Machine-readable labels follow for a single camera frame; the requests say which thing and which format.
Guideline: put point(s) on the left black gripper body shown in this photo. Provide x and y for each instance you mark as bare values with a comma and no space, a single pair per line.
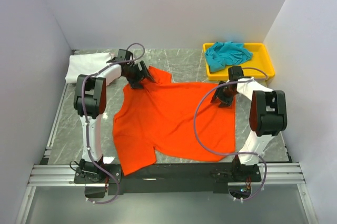
134,74

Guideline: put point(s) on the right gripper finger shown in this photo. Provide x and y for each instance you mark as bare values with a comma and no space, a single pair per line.
219,93
226,102

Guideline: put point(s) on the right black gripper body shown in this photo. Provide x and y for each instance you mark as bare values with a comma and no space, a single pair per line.
227,94

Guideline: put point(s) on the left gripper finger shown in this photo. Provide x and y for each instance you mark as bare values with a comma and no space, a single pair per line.
145,72
136,85

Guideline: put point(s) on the orange t-shirt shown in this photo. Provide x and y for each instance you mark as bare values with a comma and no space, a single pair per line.
175,119

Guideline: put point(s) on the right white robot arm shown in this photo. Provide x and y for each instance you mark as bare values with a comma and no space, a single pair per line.
268,113

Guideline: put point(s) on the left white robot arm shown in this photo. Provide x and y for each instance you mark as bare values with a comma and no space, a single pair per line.
90,98

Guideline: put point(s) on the teal t-shirt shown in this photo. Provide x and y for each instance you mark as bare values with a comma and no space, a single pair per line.
221,54

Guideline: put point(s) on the folded white t-shirt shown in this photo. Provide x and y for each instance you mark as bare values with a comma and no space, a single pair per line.
86,64

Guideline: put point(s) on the yellow plastic tray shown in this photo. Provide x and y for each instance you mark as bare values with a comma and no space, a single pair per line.
252,57

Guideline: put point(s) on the black base beam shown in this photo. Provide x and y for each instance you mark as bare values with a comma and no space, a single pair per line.
167,177

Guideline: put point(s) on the aluminium frame rail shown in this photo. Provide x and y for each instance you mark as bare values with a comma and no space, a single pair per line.
63,175

